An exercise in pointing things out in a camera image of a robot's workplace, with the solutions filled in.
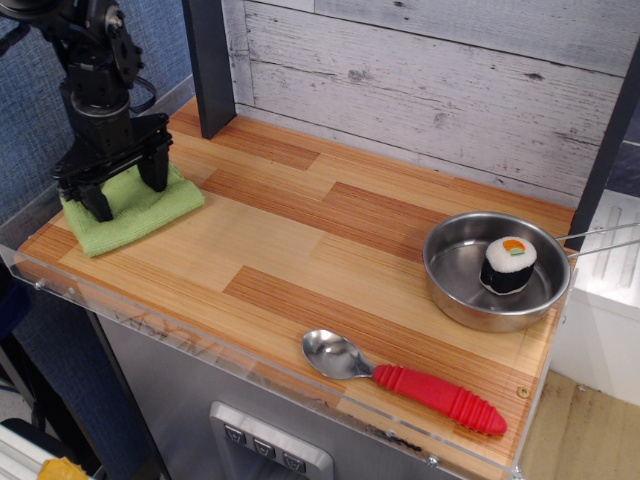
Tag steel pan with wire handle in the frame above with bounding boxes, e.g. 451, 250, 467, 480
422, 210, 640, 334

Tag silver button control panel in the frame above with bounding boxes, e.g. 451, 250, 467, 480
209, 401, 334, 479

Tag clear acrylic front guard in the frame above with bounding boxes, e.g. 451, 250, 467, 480
1, 247, 518, 479

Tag white ridged block right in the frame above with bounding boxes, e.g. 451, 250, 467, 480
575, 190, 639, 307

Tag plush sushi roll toy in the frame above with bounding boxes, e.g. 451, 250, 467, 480
479, 236, 537, 296

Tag dark grey left post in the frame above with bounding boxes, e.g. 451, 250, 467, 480
182, 0, 236, 139

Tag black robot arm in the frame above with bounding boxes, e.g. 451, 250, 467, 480
1, 1, 172, 222

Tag dark grey post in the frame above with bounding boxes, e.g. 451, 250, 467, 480
182, 0, 236, 139
569, 43, 639, 234

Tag spoon with red handle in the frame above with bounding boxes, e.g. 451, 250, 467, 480
301, 329, 507, 435

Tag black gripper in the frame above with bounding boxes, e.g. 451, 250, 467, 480
52, 94, 172, 222

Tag green microfiber cloth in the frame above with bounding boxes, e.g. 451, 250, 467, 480
61, 164, 205, 257

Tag dark grey right post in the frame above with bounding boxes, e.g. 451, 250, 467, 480
569, 43, 639, 234

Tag yellow object bottom left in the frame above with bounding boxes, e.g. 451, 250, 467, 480
36, 457, 89, 480

